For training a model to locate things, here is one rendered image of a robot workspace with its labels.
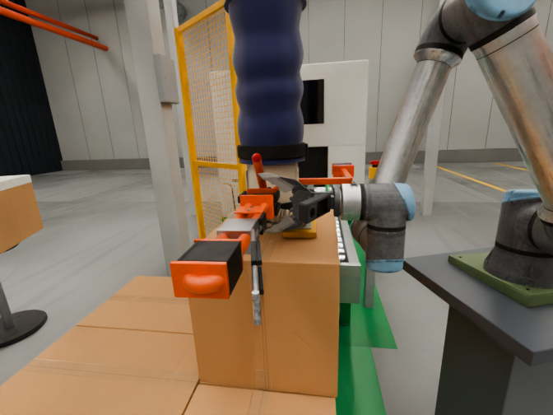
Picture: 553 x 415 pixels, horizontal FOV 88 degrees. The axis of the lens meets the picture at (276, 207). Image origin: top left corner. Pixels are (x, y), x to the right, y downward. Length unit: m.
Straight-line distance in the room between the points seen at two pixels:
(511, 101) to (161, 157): 2.00
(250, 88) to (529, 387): 1.22
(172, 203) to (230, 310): 1.60
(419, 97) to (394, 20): 9.91
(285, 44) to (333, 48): 9.52
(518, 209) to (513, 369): 0.46
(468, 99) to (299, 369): 10.53
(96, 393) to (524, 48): 1.34
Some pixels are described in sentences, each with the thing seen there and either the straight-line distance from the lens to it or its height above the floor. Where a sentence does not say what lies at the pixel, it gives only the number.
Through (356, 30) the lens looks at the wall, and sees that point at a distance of 10.56.
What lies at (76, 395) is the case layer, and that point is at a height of 0.54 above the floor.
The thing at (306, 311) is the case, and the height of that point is 0.81.
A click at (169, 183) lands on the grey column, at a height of 0.90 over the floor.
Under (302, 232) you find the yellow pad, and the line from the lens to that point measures 0.83.
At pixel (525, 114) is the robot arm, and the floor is 1.26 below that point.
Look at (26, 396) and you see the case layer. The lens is 1.22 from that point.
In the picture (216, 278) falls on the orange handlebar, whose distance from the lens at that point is 0.37.
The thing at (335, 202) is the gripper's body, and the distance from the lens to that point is 0.68.
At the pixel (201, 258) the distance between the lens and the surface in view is 0.39.
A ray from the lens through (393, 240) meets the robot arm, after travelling 0.72.
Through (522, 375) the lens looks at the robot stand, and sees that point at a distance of 1.22.
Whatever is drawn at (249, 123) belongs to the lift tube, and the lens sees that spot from 0.88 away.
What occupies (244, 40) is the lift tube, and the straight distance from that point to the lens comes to 0.92.
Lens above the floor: 1.25
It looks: 15 degrees down
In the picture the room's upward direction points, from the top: 2 degrees counter-clockwise
